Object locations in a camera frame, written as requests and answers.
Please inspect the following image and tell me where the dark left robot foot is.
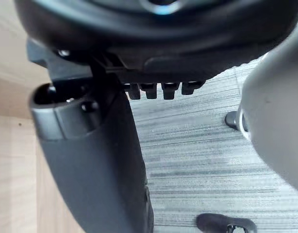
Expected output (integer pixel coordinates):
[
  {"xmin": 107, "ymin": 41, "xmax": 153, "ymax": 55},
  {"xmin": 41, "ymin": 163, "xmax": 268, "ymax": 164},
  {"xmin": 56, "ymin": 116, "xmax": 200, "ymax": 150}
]
[{"xmin": 196, "ymin": 213, "xmax": 258, "ymax": 233}]

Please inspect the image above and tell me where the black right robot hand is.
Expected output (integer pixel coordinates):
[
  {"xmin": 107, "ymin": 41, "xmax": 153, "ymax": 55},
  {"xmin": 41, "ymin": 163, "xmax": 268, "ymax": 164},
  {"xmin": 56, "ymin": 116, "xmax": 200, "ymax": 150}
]
[{"xmin": 14, "ymin": 0, "xmax": 298, "ymax": 233}]

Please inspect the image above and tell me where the light wooden cabinet side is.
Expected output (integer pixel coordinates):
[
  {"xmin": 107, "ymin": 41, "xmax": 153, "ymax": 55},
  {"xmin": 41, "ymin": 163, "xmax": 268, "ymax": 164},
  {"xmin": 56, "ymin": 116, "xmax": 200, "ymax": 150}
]
[{"xmin": 0, "ymin": 0, "xmax": 79, "ymax": 233}]

